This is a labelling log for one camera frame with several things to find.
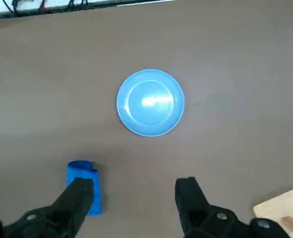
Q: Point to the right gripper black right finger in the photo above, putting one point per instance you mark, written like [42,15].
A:
[193,205]

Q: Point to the light blue plastic plate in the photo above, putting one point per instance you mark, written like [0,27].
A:
[150,104]

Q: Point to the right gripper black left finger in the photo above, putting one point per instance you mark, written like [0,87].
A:
[62,210]

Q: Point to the blue cloth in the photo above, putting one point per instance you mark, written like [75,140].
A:
[79,171]

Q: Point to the wooden cup rack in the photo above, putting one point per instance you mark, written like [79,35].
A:
[280,203]

